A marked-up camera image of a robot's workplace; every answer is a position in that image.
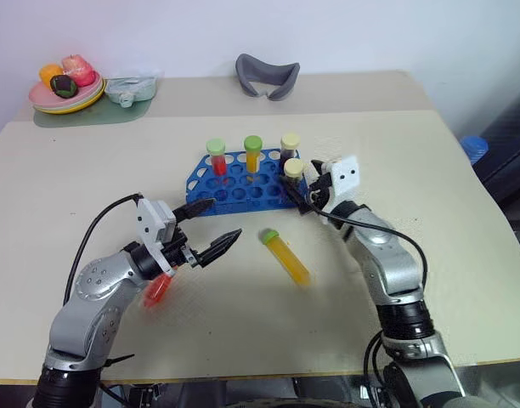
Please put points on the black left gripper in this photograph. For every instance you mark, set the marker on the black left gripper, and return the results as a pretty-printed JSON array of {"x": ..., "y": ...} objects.
[{"x": 179, "y": 254}]

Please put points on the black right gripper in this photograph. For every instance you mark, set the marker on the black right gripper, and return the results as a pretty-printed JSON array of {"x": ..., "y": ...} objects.
[{"x": 321, "y": 187}]

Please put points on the dark tube cream cap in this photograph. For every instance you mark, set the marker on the dark tube cream cap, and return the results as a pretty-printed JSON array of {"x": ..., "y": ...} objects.
[
  {"x": 294, "y": 170},
  {"x": 289, "y": 146}
]

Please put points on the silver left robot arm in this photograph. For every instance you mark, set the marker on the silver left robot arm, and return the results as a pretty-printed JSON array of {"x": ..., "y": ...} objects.
[{"x": 94, "y": 297}]

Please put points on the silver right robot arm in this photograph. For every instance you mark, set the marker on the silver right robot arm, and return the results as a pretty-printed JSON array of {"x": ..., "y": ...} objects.
[{"x": 391, "y": 263}]

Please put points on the blue test tube rack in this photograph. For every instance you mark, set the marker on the blue test tube rack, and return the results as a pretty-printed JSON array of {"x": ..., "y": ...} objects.
[{"x": 239, "y": 195}]

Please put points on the red test tube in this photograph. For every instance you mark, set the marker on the red test tube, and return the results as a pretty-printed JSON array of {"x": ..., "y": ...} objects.
[{"x": 154, "y": 291}]

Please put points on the yellow tube green cap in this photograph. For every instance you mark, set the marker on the yellow tube green cap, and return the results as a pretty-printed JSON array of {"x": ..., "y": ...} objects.
[
  {"x": 252, "y": 159},
  {"x": 287, "y": 257}
]

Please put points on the red tube green cap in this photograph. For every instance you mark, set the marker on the red tube green cap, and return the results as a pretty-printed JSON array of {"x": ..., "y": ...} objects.
[{"x": 218, "y": 163}]

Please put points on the grey curved face pad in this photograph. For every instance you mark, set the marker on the grey curved face pad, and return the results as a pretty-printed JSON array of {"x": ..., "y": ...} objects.
[{"x": 260, "y": 81}]

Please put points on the green table mat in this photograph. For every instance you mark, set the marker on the green table mat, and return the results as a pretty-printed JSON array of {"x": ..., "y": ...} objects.
[{"x": 115, "y": 114}]

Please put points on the pale green squashed container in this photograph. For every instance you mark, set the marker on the pale green squashed container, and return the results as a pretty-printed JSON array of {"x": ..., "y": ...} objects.
[{"x": 130, "y": 87}]

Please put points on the blue bottle cap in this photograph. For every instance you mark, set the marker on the blue bottle cap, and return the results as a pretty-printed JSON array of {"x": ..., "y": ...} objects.
[{"x": 476, "y": 149}]

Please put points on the yellow plate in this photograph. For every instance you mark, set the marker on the yellow plate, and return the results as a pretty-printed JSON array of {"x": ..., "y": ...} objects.
[{"x": 79, "y": 108}]

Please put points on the pale green plate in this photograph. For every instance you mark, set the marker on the pale green plate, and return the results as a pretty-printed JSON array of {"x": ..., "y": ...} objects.
[{"x": 90, "y": 97}]

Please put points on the red toy fruit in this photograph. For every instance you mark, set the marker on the red toy fruit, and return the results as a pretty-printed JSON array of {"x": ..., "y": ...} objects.
[{"x": 85, "y": 77}]

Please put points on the black case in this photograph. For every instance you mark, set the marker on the black case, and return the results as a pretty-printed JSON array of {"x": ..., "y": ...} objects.
[{"x": 508, "y": 178}]

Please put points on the dark toy mangosteen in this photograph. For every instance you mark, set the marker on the dark toy mangosteen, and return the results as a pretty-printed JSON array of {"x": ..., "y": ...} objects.
[{"x": 63, "y": 86}]

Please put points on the pink plate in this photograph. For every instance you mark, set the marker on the pink plate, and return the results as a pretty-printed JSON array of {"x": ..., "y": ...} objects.
[{"x": 43, "y": 97}]

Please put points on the pink toy peach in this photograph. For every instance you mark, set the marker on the pink toy peach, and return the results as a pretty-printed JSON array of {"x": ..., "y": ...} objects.
[{"x": 75, "y": 64}]

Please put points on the orange toy fruit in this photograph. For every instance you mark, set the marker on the orange toy fruit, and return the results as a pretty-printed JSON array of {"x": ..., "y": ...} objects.
[{"x": 49, "y": 72}]

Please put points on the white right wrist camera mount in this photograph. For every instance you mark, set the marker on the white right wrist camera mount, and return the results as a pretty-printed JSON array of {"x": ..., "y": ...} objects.
[{"x": 346, "y": 176}]

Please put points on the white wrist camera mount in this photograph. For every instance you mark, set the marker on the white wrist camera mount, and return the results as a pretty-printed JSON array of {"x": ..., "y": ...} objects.
[
  {"x": 147, "y": 221},
  {"x": 346, "y": 176}
]

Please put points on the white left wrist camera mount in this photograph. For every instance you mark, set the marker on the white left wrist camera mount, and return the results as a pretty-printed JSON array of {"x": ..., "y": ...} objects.
[{"x": 147, "y": 221}]

